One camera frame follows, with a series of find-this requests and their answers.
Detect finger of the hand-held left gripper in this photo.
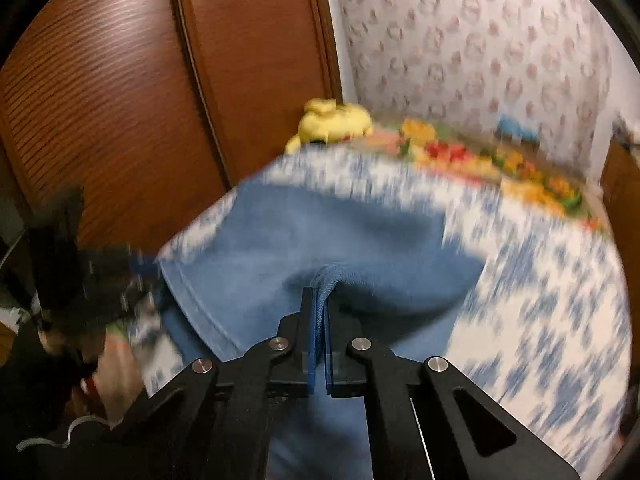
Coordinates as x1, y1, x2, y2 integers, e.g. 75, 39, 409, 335
125, 254, 162, 282

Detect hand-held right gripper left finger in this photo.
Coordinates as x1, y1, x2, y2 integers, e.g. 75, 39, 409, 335
102, 285, 326, 480

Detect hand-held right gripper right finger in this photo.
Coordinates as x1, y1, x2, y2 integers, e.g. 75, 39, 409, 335
324, 297, 583, 480

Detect blue denim pants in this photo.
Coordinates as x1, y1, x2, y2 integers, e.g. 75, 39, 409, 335
155, 180, 486, 480

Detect person's left forearm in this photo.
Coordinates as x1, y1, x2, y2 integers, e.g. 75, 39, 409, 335
75, 332, 149, 426

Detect person's black hoodie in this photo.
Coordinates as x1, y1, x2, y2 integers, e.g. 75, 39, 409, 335
0, 330, 151, 480

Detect brown wooden wardrobe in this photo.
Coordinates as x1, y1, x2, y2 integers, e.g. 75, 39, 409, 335
0, 0, 343, 311

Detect white blue floral bedsheet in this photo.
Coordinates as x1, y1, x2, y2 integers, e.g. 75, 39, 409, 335
127, 147, 633, 471

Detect yellow plush toy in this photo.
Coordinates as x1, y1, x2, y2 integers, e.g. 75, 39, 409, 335
285, 98, 375, 156

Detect floral plush blanket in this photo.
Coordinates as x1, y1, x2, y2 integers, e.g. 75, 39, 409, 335
350, 117, 608, 233

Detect light blue bag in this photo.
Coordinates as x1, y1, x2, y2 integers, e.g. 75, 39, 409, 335
497, 115, 541, 142

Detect wooden dresser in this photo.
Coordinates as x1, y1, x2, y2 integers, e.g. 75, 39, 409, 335
600, 137, 640, 241

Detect ring patterned lace curtain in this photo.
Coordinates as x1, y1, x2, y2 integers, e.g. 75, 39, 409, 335
332, 0, 613, 181

